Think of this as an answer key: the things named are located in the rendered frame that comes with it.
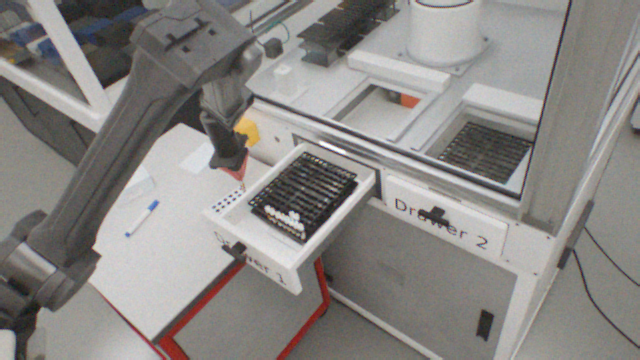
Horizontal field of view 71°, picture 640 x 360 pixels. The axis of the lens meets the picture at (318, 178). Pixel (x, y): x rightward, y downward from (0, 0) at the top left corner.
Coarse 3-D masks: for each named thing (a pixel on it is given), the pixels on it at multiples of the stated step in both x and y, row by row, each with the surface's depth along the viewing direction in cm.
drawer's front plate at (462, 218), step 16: (400, 192) 106; (416, 192) 102; (400, 208) 110; (416, 208) 106; (448, 208) 98; (464, 208) 96; (464, 224) 98; (480, 224) 95; (496, 224) 92; (464, 240) 102; (480, 240) 98; (496, 240) 95; (496, 256) 98
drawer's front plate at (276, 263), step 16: (208, 224) 109; (224, 224) 103; (224, 240) 108; (240, 240) 100; (256, 240) 98; (256, 256) 100; (272, 256) 95; (272, 272) 100; (288, 272) 93; (288, 288) 100
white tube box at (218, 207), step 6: (234, 192) 129; (240, 192) 128; (222, 198) 128; (228, 198) 127; (234, 198) 128; (216, 204) 126; (222, 204) 126; (228, 204) 127; (210, 210) 125; (216, 210) 125; (222, 210) 124
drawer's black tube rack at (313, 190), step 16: (304, 160) 120; (320, 160) 118; (288, 176) 116; (304, 176) 115; (320, 176) 114; (336, 176) 113; (272, 192) 112; (288, 192) 115; (304, 192) 111; (320, 192) 110; (336, 192) 109; (288, 208) 111; (304, 208) 107; (320, 208) 107; (336, 208) 110; (272, 224) 109; (304, 224) 104; (320, 224) 107; (304, 240) 104
